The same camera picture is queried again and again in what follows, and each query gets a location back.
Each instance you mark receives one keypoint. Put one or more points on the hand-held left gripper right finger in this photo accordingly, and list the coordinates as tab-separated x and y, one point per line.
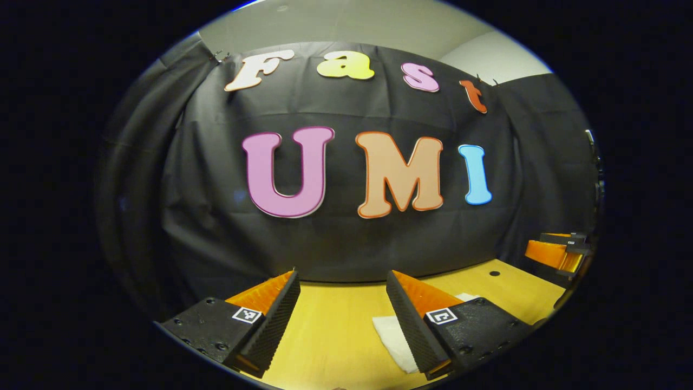
411	322

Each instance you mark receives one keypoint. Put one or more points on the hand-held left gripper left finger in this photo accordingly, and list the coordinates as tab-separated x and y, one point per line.
276	322

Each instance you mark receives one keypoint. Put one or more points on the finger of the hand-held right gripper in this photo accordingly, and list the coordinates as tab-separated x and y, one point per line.
549	254
560	236

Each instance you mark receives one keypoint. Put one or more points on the white jeans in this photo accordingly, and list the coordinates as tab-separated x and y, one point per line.
392	338

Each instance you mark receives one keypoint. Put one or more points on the black backdrop cloth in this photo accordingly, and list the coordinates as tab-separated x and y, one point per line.
335	244

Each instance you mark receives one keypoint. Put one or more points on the black backdrop clip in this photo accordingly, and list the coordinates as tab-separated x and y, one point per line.
486	80
221	56

